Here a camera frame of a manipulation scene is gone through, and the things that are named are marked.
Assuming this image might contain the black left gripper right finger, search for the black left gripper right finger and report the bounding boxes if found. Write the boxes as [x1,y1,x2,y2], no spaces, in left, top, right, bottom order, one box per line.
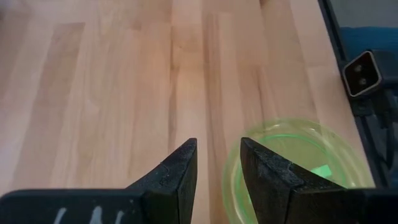
[240,137,398,224]

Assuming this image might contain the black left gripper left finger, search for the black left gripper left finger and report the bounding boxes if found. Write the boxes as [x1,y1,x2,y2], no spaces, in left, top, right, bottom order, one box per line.
[0,138,198,224]

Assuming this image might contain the green transparent plastic plate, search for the green transparent plastic plate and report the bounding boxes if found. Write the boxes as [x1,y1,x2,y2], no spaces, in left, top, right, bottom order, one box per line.
[221,117,376,224]

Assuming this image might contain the black table-level camera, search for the black table-level camera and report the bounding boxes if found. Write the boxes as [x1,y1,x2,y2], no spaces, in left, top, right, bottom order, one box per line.
[341,49,398,99]

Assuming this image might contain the black table edge rail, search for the black table edge rail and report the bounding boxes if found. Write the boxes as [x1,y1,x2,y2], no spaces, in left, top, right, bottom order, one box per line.
[317,0,398,188]

